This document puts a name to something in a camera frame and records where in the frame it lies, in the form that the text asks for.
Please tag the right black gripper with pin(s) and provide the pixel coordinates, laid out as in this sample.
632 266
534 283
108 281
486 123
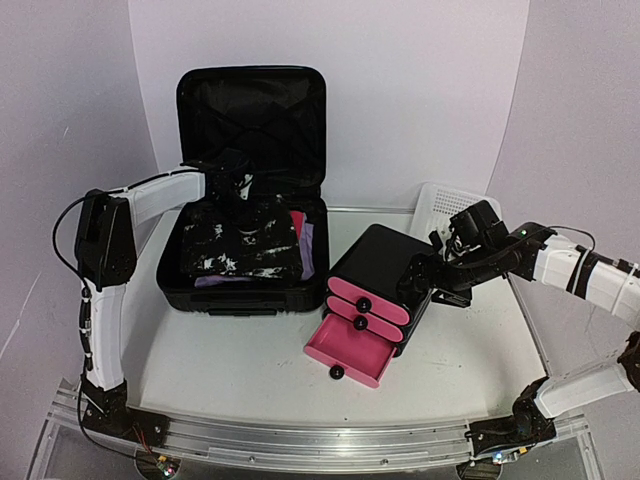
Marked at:
418 267

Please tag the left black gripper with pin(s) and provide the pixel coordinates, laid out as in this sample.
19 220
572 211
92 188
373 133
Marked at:
252 218

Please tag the black white patterned pouch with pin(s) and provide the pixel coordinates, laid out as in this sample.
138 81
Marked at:
204 221

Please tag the white perforated plastic basket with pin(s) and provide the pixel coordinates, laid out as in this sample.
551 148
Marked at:
437 203

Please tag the black pouch with pink end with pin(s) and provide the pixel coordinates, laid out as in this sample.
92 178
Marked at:
376 267

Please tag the pink drawer black knob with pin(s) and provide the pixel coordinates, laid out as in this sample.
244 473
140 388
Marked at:
357 354

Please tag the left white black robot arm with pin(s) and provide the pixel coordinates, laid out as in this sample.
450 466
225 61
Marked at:
106 254

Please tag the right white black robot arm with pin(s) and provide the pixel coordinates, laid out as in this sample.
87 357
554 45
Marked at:
480 248

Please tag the red folded cloth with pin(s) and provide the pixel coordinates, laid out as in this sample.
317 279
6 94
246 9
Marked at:
299 220

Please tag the purple folded cloth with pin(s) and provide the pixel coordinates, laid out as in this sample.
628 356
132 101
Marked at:
271 253

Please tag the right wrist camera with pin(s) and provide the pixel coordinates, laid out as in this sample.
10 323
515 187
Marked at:
442 237

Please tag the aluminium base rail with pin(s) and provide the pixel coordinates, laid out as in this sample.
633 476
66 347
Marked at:
264 447

